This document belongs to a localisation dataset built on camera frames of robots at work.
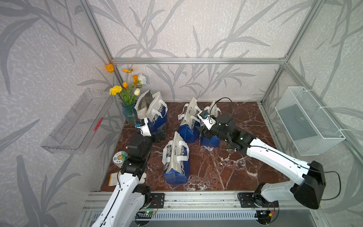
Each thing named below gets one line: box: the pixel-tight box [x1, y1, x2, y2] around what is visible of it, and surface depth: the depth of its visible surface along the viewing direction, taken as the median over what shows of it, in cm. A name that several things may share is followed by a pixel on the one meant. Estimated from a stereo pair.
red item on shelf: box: [93, 117, 104, 132], surface depth 69 cm
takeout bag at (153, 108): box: [134, 89, 169, 134], surface depth 90 cm
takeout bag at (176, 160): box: [161, 131, 191, 185], surface depth 73 cm
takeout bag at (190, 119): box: [177, 96, 203, 144], surface depth 88 cm
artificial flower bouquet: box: [105, 63, 147, 107], surface depth 93 cm
